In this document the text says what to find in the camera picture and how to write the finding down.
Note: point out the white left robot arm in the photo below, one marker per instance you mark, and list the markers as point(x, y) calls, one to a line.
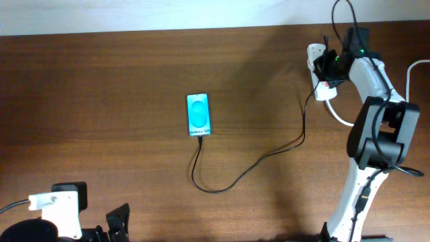
point(45, 231)

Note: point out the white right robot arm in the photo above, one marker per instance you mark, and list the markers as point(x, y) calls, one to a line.
point(381, 135)

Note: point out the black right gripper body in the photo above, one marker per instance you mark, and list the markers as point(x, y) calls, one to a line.
point(326, 66)

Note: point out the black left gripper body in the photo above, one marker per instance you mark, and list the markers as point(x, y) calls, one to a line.
point(95, 234)

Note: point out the blue Galaxy smartphone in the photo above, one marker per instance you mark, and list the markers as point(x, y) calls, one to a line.
point(198, 114)

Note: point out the white power strip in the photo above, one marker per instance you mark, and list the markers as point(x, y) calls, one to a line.
point(323, 91)

